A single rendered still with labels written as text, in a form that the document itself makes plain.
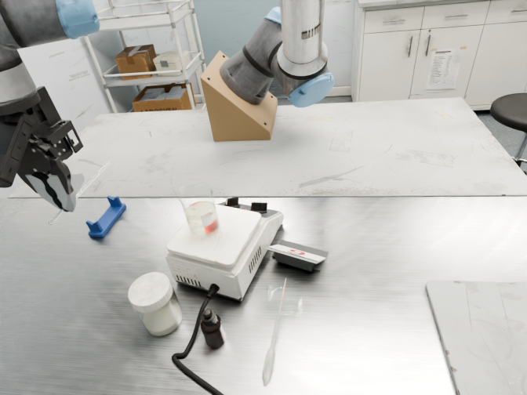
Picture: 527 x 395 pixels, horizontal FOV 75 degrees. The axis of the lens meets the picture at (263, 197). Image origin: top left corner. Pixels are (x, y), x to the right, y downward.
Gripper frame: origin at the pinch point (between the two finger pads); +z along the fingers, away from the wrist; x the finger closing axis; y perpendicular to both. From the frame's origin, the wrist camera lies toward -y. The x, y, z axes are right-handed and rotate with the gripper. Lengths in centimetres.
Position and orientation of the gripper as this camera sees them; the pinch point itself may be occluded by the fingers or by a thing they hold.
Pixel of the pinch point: (64, 208)
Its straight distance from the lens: 71.2
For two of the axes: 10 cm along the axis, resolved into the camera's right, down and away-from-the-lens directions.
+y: 1.8, -6.3, 7.5
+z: 1.0, 7.8, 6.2
